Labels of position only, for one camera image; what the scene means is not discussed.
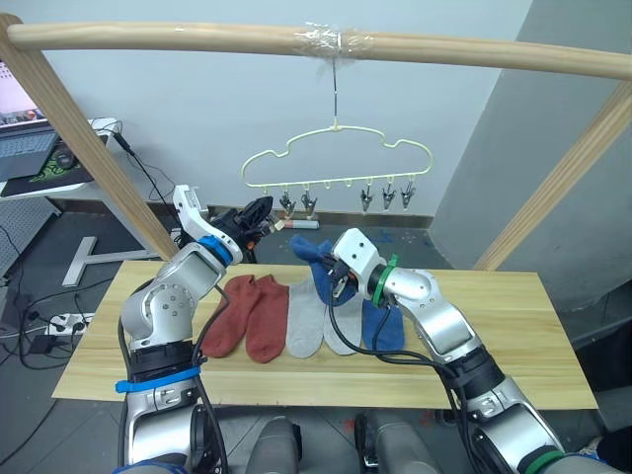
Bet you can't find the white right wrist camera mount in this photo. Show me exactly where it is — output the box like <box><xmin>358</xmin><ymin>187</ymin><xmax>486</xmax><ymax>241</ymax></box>
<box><xmin>331</xmin><ymin>227</ymin><xmax>390</xmax><ymax>299</ymax></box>

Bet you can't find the metal hanger hook wire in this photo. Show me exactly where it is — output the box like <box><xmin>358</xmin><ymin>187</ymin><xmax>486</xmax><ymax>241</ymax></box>
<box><xmin>331</xmin><ymin>57</ymin><xmax>342</xmax><ymax>128</ymax></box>

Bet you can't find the grey sock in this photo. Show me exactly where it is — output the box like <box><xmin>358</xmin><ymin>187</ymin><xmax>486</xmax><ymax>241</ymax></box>
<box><xmin>322</xmin><ymin>299</ymin><xmax>365</xmax><ymax>357</ymax></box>
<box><xmin>285</xmin><ymin>277</ymin><xmax>328</xmax><ymax>359</ymax></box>

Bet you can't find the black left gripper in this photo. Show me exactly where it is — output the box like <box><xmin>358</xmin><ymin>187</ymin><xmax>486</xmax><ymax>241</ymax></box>
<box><xmin>208</xmin><ymin>196</ymin><xmax>275</xmax><ymax>251</ymax></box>

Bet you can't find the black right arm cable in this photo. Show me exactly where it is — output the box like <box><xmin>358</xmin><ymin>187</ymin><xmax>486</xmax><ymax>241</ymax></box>
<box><xmin>326</xmin><ymin>291</ymin><xmax>489</xmax><ymax>474</ymax></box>

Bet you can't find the grey laptop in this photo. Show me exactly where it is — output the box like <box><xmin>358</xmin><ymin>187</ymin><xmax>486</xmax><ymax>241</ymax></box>
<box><xmin>0</xmin><ymin>60</ymin><xmax>59</xmax><ymax>182</ymax></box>

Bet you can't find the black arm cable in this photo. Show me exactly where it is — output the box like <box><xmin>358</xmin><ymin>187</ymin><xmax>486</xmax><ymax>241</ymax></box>
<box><xmin>189</xmin><ymin>279</ymin><xmax>234</xmax><ymax>474</ymax></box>
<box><xmin>326</xmin><ymin>291</ymin><xmax>489</xmax><ymax>474</ymax></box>

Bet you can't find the blue sock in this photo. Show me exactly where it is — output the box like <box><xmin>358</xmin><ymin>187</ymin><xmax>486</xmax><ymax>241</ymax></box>
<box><xmin>360</xmin><ymin>295</ymin><xmax>407</xmax><ymax>353</ymax></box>
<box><xmin>288</xmin><ymin>234</ymin><xmax>357</xmax><ymax>306</ymax></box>

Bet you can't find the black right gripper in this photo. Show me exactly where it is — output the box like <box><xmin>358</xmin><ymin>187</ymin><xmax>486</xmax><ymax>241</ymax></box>
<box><xmin>316</xmin><ymin>252</ymin><xmax>365</xmax><ymax>305</ymax></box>

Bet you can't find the white power strip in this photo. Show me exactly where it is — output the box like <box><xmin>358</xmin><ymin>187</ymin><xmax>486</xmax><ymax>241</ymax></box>
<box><xmin>44</xmin><ymin>312</ymin><xmax>96</xmax><ymax>336</ymax></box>

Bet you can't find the cream clip hanger frame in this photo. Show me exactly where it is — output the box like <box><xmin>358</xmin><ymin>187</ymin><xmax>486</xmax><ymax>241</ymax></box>
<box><xmin>240</xmin><ymin>124</ymin><xmax>435</xmax><ymax>192</ymax></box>

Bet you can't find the red sock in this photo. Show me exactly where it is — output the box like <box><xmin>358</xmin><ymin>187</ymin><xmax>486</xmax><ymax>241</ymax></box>
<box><xmin>244</xmin><ymin>275</ymin><xmax>290</xmax><ymax>364</ymax></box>
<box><xmin>201</xmin><ymin>275</ymin><xmax>259</xmax><ymax>359</ymax></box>

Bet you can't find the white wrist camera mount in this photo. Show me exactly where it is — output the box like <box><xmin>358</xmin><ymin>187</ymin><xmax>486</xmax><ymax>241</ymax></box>
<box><xmin>331</xmin><ymin>227</ymin><xmax>390</xmax><ymax>299</ymax></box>
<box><xmin>172</xmin><ymin>184</ymin><xmax>244</xmax><ymax>264</ymax></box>

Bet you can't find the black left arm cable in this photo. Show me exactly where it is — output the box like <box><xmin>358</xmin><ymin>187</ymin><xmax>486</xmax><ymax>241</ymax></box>
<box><xmin>189</xmin><ymin>279</ymin><xmax>234</xmax><ymax>474</ymax></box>

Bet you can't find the clear tape wrap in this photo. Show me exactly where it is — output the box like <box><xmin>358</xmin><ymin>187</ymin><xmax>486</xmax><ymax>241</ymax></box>
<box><xmin>292</xmin><ymin>21</ymin><xmax>377</xmax><ymax>79</ymax></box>

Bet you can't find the wooden rack post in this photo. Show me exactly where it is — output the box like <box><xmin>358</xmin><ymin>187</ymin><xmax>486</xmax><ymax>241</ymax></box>
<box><xmin>472</xmin><ymin>81</ymin><xmax>632</xmax><ymax>273</ymax></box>
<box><xmin>0</xmin><ymin>13</ymin><xmax>178</xmax><ymax>262</ymax></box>

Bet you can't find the white desk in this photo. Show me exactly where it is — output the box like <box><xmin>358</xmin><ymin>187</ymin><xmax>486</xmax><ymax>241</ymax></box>
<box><xmin>0</xmin><ymin>117</ymin><xmax>167</xmax><ymax>288</ymax></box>

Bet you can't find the wooden rack crossbar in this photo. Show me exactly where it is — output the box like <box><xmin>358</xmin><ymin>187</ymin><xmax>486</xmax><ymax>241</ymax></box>
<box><xmin>6</xmin><ymin>18</ymin><xmax>632</xmax><ymax>83</ymax></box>

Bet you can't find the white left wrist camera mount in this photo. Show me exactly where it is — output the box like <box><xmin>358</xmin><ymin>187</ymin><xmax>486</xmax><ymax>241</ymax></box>
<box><xmin>172</xmin><ymin>184</ymin><xmax>244</xmax><ymax>264</ymax></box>

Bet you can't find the black green mouse pad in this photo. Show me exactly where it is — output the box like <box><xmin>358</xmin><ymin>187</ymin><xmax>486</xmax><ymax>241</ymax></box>
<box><xmin>0</xmin><ymin>133</ymin><xmax>110</xmax><ymax>198</ymax></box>

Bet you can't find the white box device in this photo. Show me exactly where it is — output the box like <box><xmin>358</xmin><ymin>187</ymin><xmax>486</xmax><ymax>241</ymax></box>
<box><xmin>89</xmin><ymin>117</ymin><xmax>123</xmax><ymax>137</ymax></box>

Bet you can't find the black desk cable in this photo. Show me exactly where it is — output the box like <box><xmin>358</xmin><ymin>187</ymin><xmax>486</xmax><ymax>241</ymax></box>
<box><xmin>112</xmin><ymin>129</ymin><xmax>172</xmax><ymax>204</ymax></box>

